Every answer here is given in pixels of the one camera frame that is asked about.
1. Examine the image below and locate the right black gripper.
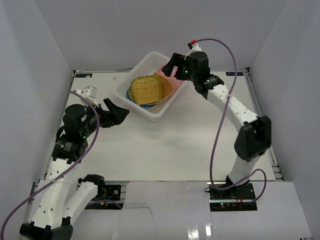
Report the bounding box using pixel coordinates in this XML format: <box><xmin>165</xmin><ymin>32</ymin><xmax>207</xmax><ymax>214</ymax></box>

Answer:
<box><xmin>161</xmin><ymin>53</ymin><xmax>198</xmax><ymax>84</ymax></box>

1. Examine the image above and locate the pink round plate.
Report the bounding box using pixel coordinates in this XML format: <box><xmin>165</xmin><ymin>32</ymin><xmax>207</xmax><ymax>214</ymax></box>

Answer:
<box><xmin>156</xmin><ymin>65</ymin><xmax>184</xmax><ymax>89</ymax></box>

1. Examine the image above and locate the orange woven fan plate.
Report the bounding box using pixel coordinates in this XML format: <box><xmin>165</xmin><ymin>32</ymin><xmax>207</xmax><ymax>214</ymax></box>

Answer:
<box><xmin>153</xmin><ymin>72</ymin><xmax>175</xmax><ymax>102</ymax></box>

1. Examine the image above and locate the blue round plate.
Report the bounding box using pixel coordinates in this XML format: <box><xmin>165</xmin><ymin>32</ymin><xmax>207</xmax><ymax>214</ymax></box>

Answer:
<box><xmin>124</xmin><ymin>88</ymin><xmax>161</xmax><ymax>111</ymax></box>

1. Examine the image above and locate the yellow green-rimmed bamboo plate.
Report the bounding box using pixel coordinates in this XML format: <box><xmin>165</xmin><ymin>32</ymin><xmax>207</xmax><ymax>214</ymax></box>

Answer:
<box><xmin>128</xmin><ymin>75</ymin><xmax>162</xmax><ymax>105</ymax></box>

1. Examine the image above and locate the cream round plate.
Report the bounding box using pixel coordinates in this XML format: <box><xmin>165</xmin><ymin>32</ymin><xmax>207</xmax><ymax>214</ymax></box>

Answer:
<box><xmin>140</xmin><ymin>101</ymin><xmax>166</xmax><ymax>112</ymax></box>

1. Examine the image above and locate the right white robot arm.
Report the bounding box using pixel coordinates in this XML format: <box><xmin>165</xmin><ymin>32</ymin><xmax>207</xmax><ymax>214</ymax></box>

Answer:
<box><xmin>162</xmin><ymin>51</ymin><xmax>272</xmax><ymax>200</ymax></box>

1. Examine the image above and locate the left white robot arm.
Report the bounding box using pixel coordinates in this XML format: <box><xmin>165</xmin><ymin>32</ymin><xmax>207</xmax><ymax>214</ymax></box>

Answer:
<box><xmin>19</xmin><ymin>98</ymin><xmax>130</xmax><ymax>240</ymax></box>

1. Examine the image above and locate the white plastic bin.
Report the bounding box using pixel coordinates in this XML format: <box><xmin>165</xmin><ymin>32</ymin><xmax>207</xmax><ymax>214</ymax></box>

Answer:
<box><xmin>113</xmin><ymin>51</ymin><xmax>187</xmax><ymax>123</ymax></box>

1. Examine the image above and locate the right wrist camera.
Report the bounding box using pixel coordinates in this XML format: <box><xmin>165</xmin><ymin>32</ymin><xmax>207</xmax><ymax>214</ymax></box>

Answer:
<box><xmin>187</xmin><ymin>40</ymin><xmax>202</xmax><ymax>55</ymax></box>

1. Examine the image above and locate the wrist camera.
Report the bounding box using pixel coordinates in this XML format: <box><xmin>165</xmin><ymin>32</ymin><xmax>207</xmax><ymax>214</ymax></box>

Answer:
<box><xmin>187</xmin><ymin>40</ymin><xmax>202</xmax><ymax>55</ymax></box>
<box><xmin>75</xmin><ymin>85</ymin><xmax>98</xmax><ymax>106</ymax></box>

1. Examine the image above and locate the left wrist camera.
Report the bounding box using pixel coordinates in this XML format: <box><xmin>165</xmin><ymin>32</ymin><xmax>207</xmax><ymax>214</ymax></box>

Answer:
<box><xmin>75</xmin><ymin>85</ymin><xmax>98</xmax><ymax>106</ymax></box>

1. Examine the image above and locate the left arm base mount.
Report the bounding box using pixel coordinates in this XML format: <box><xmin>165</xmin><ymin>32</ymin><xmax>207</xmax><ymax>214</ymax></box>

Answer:
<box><xmin>85</xmin><ymin>184</ymin><xmax>124</xmax><ymax>210</ymax></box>

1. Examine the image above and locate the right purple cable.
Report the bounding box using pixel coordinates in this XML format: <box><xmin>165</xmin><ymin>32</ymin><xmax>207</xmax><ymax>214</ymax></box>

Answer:
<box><xmin>204</xmin><ymin>37</ymin><xmax>267</xmax><ymax>203</ymax></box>

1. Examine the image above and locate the purple cable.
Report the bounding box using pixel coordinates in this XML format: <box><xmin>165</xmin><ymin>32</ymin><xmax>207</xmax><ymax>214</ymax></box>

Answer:
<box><xmin>204</xmin><ymin>37</ymin><xmax>267</xmax><ymax>203</ymax></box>
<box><xmin>0</xmin><ymin>91</ymin><xmax>101</xmax><ymax>240</ymax></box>

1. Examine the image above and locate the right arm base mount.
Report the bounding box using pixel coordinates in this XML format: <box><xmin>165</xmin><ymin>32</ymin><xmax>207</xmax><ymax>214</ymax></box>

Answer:
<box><xmin>204</xmin><ymin>183</ymin><xmax>258</xmax><ymax>212</ymax></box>

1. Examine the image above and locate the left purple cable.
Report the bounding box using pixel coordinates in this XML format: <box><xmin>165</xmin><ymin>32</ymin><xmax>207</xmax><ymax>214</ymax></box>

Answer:
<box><xmin>0</xmin><ymin>91</ymin><xmax>101</xmax><ymax>240</ymax></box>

